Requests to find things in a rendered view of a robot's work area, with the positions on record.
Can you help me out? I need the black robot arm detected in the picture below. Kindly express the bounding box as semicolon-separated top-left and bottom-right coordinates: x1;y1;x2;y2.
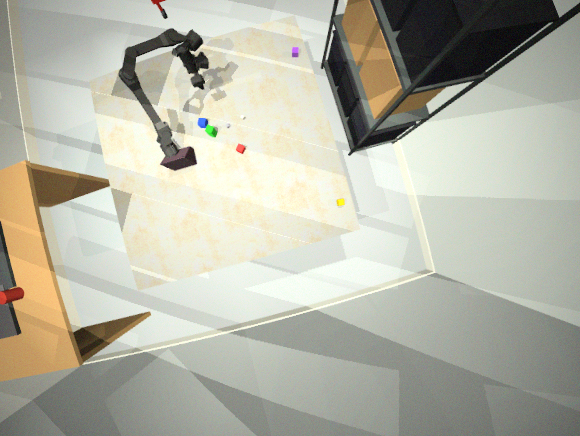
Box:
118;28;209;159

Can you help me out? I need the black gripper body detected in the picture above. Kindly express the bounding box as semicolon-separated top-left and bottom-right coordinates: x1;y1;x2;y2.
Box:
183;54;205;88

